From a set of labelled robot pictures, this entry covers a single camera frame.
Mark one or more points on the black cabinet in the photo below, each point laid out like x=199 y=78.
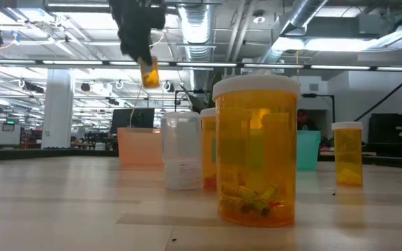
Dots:
x=396 y=136

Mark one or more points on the amber pill bottle grey label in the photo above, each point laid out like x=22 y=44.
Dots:
x=151 y=78

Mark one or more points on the silver round ventilation duct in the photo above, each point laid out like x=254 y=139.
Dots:
x=195 y=28

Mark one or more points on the black computer monitor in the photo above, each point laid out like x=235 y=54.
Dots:
x=133 y=118

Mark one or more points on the black tubular stand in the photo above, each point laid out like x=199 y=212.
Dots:
x=187 y=91
x=318 y=95

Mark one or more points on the overhead frame bar with lights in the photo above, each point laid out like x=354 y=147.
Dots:
x=239 y=65

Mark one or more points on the orange plastic bin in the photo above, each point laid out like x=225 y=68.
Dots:
x=138 y=148

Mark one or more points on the frosted clear pill bottle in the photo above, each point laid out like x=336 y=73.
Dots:
x=181 y=146

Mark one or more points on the large amber pill bottle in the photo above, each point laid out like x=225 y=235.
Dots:
x=257 y=157

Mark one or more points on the white building pillar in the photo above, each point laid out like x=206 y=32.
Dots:
x=58 y=111

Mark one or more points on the teal plastic bin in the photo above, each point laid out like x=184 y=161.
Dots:
x=309 y=150

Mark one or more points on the small amber pill bottle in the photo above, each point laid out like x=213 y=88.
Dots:
x=347 y=153

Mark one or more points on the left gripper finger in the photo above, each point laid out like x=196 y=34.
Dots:
x=144 y=47
x=129 y=43

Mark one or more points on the silver slanted ventilation duct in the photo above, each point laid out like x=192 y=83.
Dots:
x=302 y=14

